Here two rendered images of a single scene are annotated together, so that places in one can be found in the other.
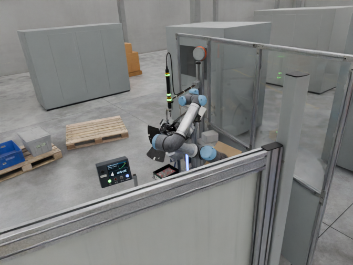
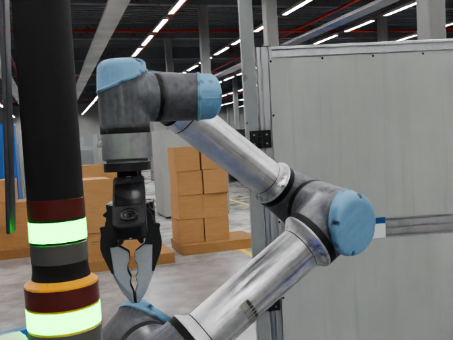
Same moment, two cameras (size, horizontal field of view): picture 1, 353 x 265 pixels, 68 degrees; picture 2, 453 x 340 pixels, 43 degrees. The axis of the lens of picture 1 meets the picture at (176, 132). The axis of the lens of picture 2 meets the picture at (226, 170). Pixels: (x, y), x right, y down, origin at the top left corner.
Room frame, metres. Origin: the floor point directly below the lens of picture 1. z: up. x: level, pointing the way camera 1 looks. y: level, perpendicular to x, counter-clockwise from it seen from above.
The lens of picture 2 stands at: (2.77, 0.26, 1.66)
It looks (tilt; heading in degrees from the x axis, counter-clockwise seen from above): 3 degrees down; 198
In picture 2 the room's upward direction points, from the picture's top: 3 degrees counter-clockwise
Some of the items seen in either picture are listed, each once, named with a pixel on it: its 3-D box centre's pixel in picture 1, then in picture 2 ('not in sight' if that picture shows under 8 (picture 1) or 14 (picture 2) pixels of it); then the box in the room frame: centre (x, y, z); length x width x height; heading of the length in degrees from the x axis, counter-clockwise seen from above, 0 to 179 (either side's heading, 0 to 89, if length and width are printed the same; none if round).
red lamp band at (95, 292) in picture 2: not in sight; (62, 292); (2.48, 0.05, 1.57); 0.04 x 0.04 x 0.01
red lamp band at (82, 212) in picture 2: not in sight; (56, 208); (2.48, 0.05, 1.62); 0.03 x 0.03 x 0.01
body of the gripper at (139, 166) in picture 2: (195, 114); (130, 201); (1.99, -0.16, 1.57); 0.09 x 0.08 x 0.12; 24
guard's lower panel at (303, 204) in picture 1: (226, 168); not in sight; (2.77, -0.61, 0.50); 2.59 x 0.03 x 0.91; 24
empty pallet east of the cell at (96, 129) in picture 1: (96, 131); not in sight; (5.12, 1.72, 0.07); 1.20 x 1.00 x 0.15; 109
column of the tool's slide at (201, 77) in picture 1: (200, 130); not in sight; (3.10, -0.32, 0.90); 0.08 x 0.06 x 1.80; 59
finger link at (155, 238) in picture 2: not in sight; (145, 241); (2.01, -0.13, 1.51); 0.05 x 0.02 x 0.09; 114
